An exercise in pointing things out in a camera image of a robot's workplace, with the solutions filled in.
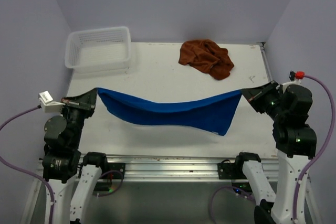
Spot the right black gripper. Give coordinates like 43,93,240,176
241,80,287,120

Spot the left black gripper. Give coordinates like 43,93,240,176
58,87,98,147

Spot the blue towel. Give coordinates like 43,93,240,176
97,88,242,136

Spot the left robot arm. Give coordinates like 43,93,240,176
38,88,109,223

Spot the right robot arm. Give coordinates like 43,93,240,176
234,81,317,223

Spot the white plastic basket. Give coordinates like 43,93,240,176
65,26,131,73

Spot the brown towel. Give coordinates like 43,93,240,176
178,39,234,80

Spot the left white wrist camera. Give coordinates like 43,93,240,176
38,91,64,113

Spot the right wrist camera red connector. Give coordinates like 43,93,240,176
289,71,305,81

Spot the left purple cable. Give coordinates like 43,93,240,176
0,105,56,224

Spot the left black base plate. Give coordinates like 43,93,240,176
105,163,126,180

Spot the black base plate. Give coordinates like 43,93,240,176
217,159,246,180
105,163,126,180

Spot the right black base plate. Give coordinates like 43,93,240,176
217,159,246,180

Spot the aluminium mounting rail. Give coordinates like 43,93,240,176
36,155,279,183

